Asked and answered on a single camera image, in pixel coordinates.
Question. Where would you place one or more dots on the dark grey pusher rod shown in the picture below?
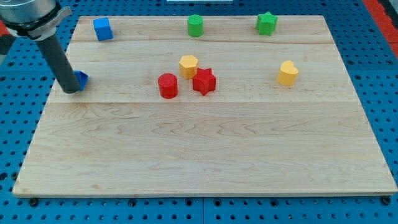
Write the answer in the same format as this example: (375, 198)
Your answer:
(56, 59)

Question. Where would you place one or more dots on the yellow hexagon block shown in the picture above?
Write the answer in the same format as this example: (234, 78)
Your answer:
(188, 66)

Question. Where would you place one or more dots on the yellow heart block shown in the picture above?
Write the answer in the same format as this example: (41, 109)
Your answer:
(287, 73)

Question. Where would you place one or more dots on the blue triangle block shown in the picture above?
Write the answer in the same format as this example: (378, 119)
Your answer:
(82, 79)

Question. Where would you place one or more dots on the blue cube block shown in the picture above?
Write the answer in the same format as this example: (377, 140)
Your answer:
(102, 29)

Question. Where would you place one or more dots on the red cylinder block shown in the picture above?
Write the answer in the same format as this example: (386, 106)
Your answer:
(168, 85)

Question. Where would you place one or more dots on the wooden board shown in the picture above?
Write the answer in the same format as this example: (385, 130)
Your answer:
(251, 137)

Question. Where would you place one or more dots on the green cylinder block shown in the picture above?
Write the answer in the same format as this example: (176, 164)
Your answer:
(195, 25)

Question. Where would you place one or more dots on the red star block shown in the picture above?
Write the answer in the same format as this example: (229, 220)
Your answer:
(204, 81)

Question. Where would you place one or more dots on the green star block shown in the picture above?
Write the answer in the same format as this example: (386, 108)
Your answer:
(266, 23)

